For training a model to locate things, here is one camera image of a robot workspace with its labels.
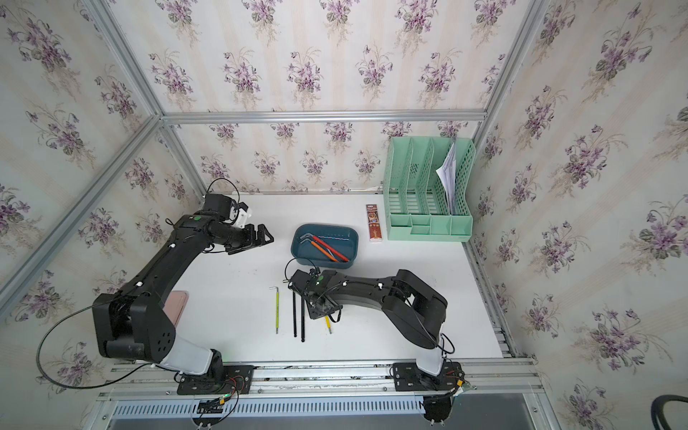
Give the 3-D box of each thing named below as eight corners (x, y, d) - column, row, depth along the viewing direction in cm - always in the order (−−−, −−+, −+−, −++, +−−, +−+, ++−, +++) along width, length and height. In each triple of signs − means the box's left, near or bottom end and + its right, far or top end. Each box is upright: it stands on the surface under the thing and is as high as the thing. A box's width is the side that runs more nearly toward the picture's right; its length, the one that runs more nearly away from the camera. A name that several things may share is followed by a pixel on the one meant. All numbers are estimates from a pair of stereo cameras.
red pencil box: (368, 241, 106) (368, 238, 105) (366, 206, 118) (366, 203, 117) (381, 241, 106) (382, 238, 105) (378, 206, 118) (378, 203, 117)
